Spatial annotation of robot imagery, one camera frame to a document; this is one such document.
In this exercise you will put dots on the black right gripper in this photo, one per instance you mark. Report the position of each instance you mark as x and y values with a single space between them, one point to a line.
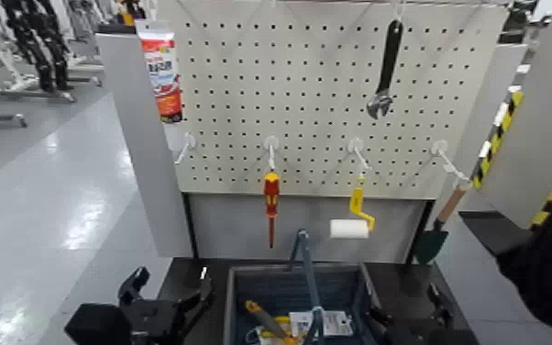
442 336

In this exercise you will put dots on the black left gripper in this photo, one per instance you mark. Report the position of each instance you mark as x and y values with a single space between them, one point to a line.
155 320

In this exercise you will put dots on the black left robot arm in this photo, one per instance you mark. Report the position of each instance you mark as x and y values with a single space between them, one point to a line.
95 325

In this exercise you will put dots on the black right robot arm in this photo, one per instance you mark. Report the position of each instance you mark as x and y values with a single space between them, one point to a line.
550 270

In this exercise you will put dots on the blue grey plastic crate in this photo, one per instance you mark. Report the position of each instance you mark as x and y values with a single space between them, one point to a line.
276 289

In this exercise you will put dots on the white labelled package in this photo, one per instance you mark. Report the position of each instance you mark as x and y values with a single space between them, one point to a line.
338 322

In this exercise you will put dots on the grey partition panel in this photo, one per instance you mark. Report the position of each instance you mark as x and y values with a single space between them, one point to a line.
146 168

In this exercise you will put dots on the grey panel below pegboard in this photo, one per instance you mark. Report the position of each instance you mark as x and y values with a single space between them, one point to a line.
305 226

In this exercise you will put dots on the red yellow screwdriver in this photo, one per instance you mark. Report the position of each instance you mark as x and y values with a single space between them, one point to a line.
271 192

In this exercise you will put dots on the white pegboard hook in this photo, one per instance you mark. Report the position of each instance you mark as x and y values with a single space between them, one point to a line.
271 147
357 149
187 144
444 156

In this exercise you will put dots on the narrow panel with hazard tape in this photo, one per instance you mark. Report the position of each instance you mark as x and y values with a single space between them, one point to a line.
497 130

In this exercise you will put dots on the red white sealant tube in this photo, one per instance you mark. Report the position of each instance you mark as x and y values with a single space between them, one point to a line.
163 72

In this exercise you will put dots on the grey panel with hazard tape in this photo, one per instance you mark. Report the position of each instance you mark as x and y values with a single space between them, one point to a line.
545 96

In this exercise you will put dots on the white perforated pegboard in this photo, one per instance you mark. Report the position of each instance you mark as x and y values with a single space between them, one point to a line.
305 72

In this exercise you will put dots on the black humanoid robot on stand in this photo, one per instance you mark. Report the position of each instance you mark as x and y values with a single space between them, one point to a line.
37 43

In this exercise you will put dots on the white wheeled stand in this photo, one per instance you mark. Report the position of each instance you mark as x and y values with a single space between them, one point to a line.
1 58

